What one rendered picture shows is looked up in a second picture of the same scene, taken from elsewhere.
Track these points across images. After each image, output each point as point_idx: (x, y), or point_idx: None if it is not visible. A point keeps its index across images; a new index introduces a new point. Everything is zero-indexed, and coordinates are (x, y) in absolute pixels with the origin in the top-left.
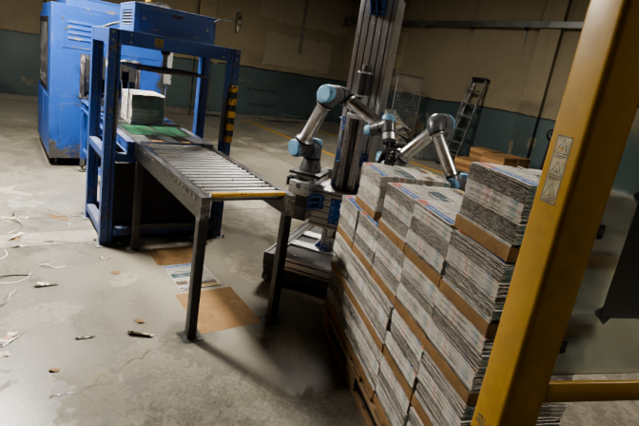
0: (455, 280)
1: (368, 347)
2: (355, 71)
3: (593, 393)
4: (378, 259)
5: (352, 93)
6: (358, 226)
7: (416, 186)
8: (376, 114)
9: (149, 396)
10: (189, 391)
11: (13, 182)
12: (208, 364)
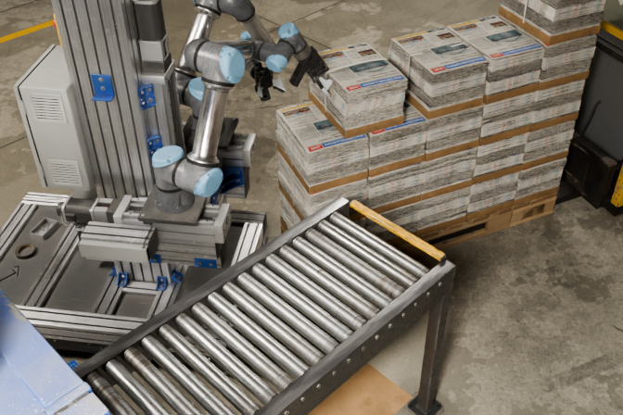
0: (555, 72)
1: (447, 202)
2: (126, 7)
3: None
4: (438, 139)
5: (205, 39)
6: (375, 149)
7: (425, 59)
8: (241, 41)
9: (540, 396)
10: (510, 369)
11: None
12: (461, 369)
